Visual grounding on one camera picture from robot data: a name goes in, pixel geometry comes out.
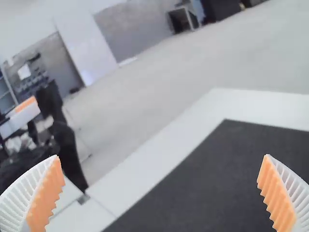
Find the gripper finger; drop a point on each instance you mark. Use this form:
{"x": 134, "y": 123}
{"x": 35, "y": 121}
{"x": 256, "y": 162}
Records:
{"x": 21, "y": 205}
{"x": 287, "y": 200}

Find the person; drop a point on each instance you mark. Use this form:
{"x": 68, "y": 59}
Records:
{"x": 68, "y": 154}

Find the black mat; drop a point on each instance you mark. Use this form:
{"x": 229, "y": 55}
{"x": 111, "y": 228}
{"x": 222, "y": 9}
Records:
{"x": 205, "y": 181}

